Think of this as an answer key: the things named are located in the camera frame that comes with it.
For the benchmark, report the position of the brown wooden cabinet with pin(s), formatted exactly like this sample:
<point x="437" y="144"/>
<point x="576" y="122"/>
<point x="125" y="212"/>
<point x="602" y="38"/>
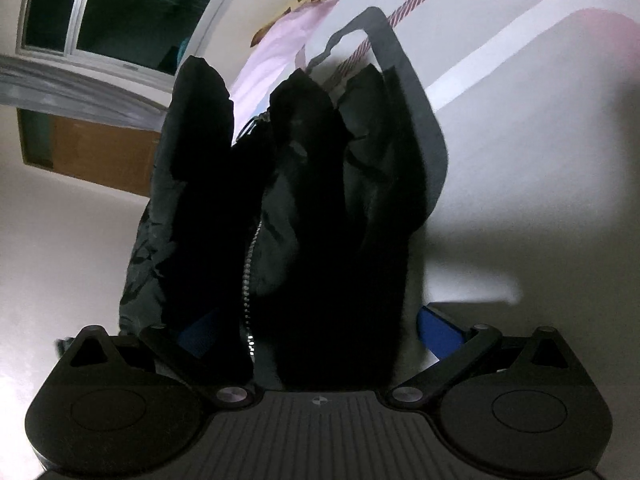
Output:
<point x="95" y="150"/>

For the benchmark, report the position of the white framed window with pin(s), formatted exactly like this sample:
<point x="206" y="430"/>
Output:
<point x="130" y="10"/>

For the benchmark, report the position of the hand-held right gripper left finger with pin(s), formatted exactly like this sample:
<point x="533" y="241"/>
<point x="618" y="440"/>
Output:
<point x="200" y="332"/>

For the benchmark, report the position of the grey curtain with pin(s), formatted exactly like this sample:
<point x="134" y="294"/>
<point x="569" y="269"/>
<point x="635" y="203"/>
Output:
<point x="75" y="90"/>

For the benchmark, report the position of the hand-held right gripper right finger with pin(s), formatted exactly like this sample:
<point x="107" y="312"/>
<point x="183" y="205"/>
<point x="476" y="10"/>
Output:
<point x="440" y="332"/>

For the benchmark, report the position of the black jacket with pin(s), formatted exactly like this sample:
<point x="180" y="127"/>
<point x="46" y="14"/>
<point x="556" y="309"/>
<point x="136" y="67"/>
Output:
<point x="320" y="220"/>

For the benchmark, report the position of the printed bed sheet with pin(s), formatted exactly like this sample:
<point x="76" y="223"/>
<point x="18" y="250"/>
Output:
<point x="525" y="125"/>

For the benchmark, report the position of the light pink garment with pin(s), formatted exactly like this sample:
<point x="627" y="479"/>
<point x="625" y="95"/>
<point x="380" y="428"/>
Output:
<point x="280" y="55"/>

